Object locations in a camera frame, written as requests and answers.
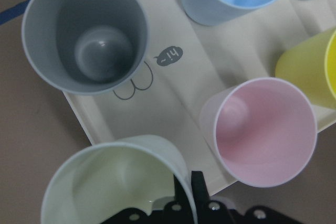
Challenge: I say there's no pink plastic cup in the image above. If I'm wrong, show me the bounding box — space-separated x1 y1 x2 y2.
199 77 318 187

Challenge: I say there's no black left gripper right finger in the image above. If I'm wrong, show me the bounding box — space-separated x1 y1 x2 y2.
191 171 297 224

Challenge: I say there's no white plastic cup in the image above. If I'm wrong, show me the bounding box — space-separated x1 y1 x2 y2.
40 135 197 223

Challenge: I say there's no yellow plastic cup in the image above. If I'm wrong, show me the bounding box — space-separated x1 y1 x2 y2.
275 27 335 109

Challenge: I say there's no grey plastic cup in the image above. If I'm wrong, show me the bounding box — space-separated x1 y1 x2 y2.
22 0 149 95

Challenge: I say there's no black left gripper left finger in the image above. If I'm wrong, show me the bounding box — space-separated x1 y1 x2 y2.
103 177 194 223

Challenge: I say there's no cream plastic tray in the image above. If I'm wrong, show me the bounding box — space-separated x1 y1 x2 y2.
66 0 335 194

